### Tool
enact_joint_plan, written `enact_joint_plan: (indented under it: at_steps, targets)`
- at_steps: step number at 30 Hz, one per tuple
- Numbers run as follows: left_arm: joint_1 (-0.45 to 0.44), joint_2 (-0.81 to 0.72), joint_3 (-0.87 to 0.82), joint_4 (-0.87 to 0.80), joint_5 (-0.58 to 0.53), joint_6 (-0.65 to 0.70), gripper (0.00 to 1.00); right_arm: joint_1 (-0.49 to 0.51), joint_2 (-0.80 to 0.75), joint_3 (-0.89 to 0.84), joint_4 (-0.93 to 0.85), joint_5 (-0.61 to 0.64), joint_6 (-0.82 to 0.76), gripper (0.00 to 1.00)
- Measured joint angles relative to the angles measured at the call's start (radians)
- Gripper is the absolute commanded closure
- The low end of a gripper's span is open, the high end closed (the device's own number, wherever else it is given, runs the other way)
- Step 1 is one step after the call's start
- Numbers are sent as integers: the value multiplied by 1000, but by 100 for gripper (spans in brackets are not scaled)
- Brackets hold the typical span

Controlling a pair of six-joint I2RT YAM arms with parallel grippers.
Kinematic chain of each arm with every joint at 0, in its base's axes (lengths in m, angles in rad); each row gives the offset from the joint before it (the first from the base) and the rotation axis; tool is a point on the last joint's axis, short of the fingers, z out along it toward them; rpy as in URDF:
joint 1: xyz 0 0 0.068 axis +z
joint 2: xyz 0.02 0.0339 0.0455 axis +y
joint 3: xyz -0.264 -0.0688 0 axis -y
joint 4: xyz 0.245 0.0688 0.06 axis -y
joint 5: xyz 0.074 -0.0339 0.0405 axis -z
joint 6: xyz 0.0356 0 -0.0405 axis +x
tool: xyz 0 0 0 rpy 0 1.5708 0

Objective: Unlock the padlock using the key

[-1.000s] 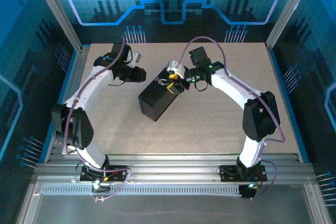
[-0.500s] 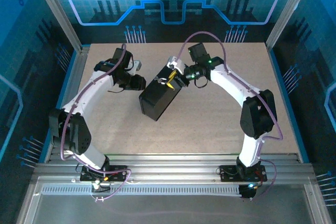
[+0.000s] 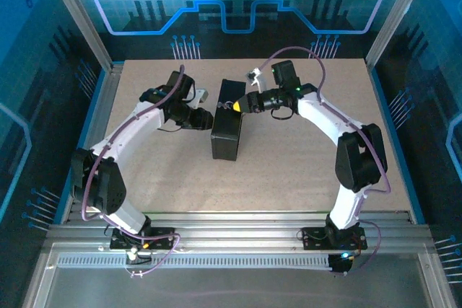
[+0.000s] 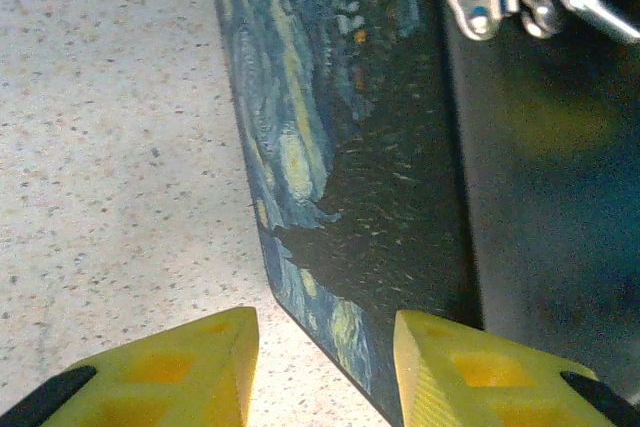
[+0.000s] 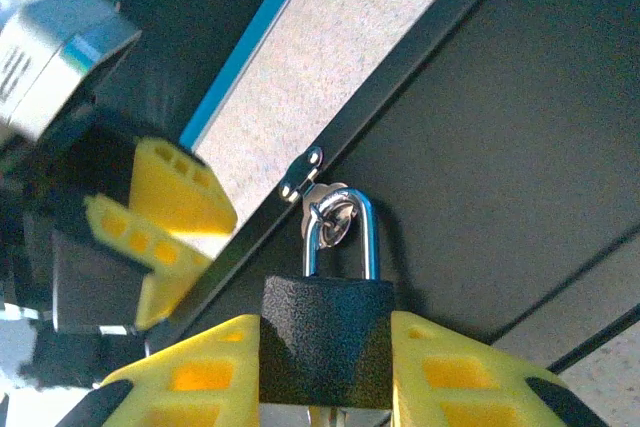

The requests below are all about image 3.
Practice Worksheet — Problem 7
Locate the aluminium side rail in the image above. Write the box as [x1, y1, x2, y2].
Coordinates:
[60, 62, 126, 223]

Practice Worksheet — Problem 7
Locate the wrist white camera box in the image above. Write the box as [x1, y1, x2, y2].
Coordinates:
[245, 66, 267, 93]
[190, 87, 210, 110]

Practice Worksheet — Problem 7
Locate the aluminium cross rail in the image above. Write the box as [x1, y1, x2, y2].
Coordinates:
[45, 210, 434, 250]

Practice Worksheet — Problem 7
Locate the aluminium frame post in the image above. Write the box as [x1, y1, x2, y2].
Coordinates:
[365, 0, 436, 68]
[38, 0, 113, 71]

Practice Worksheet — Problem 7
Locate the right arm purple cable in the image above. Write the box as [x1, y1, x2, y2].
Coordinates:
[258, 45, 393, 277]

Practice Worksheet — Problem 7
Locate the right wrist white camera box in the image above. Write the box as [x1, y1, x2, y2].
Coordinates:
[245, 66, 267, 93]

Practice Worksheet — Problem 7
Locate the black starry-night box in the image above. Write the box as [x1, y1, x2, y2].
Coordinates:
[210, 78, 248, 162]

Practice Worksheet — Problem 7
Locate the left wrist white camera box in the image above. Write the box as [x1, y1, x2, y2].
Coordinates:
[190, 87, 210, 110]

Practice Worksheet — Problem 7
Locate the black connector box blue light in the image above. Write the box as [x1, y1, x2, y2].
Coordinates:
[327, 252, 354, 276]

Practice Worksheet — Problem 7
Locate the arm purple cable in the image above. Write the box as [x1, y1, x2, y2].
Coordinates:
[81, 64, 187, 278]
[258, 45, 393, 277]

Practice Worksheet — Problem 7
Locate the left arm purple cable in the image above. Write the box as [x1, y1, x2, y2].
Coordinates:
[81, 64, 187, 278]

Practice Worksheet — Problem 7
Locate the slotted grey cable duct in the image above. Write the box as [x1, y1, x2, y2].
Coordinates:
[56, 254, 333, 270]

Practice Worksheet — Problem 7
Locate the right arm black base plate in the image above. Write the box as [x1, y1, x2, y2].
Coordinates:
[300, 226, 368, 251]

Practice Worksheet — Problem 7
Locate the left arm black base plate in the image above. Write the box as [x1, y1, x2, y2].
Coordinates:
[109, 226, 180, 251]

